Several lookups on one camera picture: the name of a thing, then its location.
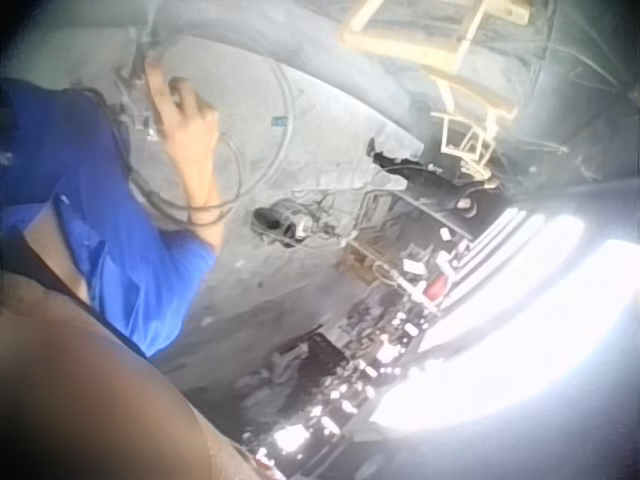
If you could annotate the large wooden frame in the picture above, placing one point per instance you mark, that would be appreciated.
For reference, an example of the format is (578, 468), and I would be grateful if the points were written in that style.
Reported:
(440, 45)

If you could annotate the small wooden pallet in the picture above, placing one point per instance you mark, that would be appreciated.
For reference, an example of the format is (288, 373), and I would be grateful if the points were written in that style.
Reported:
(361, 260)

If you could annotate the cluttered workbench with tools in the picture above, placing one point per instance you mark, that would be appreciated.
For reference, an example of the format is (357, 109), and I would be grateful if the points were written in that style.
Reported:
(410, 300)

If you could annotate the black power tool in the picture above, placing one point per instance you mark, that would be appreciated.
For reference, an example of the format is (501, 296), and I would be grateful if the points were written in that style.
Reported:
(280, 222)

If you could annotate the dark cloth heap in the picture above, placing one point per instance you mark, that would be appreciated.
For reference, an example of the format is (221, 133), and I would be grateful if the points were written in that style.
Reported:
(295, 365)

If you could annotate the person's right fingers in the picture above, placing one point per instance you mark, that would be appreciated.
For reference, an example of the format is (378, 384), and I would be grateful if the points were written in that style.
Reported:
(177, 97)

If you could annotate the small blue packet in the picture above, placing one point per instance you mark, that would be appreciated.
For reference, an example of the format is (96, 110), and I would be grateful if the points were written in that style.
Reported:
(279, 120)

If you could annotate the grey metal fitting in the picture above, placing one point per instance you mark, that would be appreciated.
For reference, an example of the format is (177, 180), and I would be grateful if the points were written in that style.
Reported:
(134, 107)

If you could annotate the small wooden frame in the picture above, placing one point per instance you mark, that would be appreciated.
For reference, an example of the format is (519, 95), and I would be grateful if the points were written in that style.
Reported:
(467, 142)

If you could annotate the person's right hand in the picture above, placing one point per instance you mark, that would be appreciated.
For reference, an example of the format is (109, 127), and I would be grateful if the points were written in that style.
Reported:
(187, 132)

